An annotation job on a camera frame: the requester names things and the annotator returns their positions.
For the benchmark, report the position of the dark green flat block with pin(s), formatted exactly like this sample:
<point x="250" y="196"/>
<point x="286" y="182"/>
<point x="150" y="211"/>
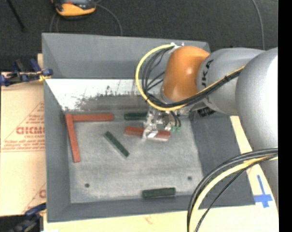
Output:
<point x="134" y="116"/>
<point x="159" y="192"/>
<point x="116" y="144"/>

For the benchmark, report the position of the red-brown flat block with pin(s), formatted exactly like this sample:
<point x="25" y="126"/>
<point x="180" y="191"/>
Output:
<point x="73" y="141"/>
<point x="133" y="131"/>
<point x="92" y="117"/>

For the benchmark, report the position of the grey metal bin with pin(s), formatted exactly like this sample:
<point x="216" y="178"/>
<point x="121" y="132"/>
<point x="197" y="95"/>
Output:
<point x="136" y="173"/>

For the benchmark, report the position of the brown cardboard board red print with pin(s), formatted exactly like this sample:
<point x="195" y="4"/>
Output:
<point x="20" y="168"/>

